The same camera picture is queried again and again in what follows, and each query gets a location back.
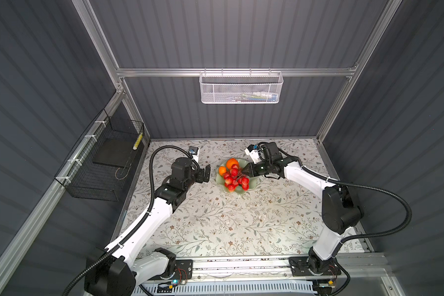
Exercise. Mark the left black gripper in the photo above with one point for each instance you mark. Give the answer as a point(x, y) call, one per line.
point(200, 176)

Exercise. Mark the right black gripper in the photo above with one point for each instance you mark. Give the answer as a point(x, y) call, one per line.
point(251, 172)

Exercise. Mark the small fake tangerine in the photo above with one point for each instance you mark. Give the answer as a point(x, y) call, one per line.
point(222, 170)

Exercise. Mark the large fake orange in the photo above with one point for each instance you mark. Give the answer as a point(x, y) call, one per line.
point(232, 162)

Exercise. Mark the red fake grape bunch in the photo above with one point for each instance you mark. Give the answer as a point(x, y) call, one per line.
point(234, 179)

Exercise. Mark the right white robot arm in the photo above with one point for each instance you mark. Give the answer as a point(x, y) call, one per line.
point(339, 214)

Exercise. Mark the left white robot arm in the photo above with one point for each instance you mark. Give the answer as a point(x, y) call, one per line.
point(148, 222)

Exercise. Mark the green scalloped fruit bowl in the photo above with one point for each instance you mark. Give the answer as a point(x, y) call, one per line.
point(255, 182)

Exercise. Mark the yellow marker in basket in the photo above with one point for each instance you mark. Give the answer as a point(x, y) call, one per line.
point(137, 141)

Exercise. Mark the items in white basket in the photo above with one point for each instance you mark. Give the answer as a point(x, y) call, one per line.
point(254, 97)

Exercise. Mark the black pad in basket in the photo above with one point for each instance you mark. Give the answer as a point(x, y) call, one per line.
point(115, 153)

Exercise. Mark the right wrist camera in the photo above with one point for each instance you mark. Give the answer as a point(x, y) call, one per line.
point(252, 151)

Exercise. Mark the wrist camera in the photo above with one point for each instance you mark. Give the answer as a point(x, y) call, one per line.
point(194, 153)
point(252, 151)

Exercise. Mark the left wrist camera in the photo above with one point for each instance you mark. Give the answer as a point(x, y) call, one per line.
point(194, 153)

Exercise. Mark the black wire basket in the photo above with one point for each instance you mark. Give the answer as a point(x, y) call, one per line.
point(101, 166)

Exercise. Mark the white wire mesh basket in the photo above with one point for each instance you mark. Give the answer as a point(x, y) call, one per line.
point(216, 86)

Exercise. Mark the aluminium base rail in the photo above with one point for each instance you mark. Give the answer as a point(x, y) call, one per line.
point(278, 268)

